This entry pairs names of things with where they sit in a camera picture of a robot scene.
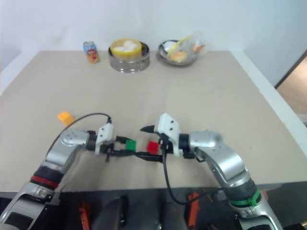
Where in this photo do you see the golden bread roll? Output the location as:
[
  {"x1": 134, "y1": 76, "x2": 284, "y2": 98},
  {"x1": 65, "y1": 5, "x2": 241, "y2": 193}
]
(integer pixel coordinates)
[{"x1": 170, "y1": 51, "x2": 188, "y2": 62}]

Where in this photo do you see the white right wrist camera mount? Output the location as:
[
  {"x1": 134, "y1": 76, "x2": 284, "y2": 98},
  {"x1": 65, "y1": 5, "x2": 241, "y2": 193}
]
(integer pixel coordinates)
[{"x1": 154, "y1": 113, "x2": 185, "y2": 158}]

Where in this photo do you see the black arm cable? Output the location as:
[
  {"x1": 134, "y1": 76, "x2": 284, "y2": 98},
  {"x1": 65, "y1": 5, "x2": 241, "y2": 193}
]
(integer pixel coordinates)
[
  {"x1": 47, "y1": 113, "x2": 113, "y2": 155},
  {"x1": 160, "y1": 141, "x2": 232, "y2": 206}
]

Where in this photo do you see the clear plastic bag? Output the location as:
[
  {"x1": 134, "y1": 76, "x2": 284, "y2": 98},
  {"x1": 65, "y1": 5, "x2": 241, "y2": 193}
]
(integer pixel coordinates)
[{"x1": 167, "y1": 30, "x2": 208, "y2": 63}]

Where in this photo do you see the orange cube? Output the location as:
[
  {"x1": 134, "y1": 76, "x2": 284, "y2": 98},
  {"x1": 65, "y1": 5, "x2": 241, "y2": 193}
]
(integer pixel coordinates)
[{"x1": 57, "y1": 111, "x2": 74, "y2": 126}]

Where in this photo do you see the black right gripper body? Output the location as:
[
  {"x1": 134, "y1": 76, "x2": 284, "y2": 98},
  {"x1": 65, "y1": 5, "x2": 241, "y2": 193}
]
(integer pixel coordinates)
[{"x1": 156, "y1": 133, "x2": 174, "y2": 156}]

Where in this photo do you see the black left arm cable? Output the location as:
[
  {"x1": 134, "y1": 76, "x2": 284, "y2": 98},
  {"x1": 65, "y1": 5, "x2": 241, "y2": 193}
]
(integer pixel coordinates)
[{"x1": 47, "y1": 113, "x2": 113, "y2": 155}]

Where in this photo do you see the steel steamer with buns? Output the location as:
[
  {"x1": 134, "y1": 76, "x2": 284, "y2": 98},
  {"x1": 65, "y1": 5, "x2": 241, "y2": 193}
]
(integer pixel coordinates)
[{"x1": 108, "y1": 41, "x2": 151, "y2": 73}]

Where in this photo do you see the round metal bowl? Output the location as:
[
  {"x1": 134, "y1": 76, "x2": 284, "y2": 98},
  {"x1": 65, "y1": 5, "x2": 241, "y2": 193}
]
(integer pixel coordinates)
[{"x1": 156, "y1": 39, "x2": 202, "y2": 67}]

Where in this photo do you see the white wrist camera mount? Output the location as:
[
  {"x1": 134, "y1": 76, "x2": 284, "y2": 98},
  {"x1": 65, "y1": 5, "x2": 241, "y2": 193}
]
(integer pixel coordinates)
[
  {"x1": 154, "y1": 113, "x2": 185, "y2": 158},
  {"x1": 94, "y1": 123, "x2": 116, "y2": 155}
]

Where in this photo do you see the printed drink can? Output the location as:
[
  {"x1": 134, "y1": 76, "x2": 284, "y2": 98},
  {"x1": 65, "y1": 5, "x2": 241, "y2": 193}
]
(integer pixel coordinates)
[{"x1": 83, "y1": 41, "x2": 100, "y2": 64}]

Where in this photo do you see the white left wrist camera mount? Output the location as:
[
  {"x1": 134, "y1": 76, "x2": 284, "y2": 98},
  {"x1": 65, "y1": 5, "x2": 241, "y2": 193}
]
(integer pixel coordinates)
[{"x1": 94, "y1": 123, "x2": 116, "y2": 155}]

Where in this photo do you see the white steamed bun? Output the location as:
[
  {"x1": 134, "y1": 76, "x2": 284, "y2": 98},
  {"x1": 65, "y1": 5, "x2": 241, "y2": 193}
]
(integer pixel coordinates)
[{"x1": 113, "y1": 40, "x2": 140, "y2": 52}]

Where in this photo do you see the yellow rimmed steamer basket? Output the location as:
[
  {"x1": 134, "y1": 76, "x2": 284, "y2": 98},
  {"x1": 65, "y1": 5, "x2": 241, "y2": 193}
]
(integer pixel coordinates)
[{"x1": 110, "y1": 38, "x2": 143, "y2": 57}]

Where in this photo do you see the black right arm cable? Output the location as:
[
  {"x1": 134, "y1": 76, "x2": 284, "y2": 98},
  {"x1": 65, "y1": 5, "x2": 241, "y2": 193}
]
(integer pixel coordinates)
[{"x1": 160, "y1": 141, "x2": 232, "y2": 206}]

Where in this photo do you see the red cube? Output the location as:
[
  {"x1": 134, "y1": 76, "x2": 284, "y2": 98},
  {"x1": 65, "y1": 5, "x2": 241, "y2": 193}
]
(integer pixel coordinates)
[{"x1": 146, "y1": 140, "x2": 160, "y2": 155}]

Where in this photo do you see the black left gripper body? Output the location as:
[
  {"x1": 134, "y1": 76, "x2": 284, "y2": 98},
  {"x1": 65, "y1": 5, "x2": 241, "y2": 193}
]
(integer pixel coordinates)
[{"x1": 101, "y1": 136, "x2": 123, "y2": 163}]

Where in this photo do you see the green cube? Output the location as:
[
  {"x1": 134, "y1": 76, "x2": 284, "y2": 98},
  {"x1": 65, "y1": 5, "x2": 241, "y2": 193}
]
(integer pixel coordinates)
[{"x1": 125, "y1": 139, "x2": 138, "y2": 151}]

